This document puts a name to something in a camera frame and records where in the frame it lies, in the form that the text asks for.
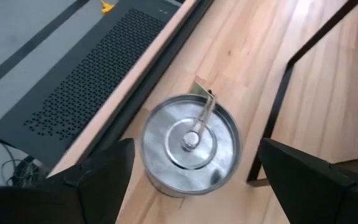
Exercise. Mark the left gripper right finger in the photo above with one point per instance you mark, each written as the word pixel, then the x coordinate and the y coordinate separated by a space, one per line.
pixel 322 196

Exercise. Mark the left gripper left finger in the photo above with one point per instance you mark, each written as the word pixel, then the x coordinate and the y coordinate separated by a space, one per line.
pixel 57 202

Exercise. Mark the silver ribbed tin candle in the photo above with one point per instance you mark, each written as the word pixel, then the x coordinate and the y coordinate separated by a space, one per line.
pixel 166 140

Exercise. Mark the black perforated computer case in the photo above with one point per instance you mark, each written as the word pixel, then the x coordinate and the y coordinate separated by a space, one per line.
pixel 89 77

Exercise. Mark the wooden shelf riser black frame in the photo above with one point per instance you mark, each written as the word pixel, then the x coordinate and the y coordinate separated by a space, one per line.
pixel 278 102

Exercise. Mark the black aluminium table frame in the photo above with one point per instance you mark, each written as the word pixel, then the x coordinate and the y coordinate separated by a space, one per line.
pixel 158 77

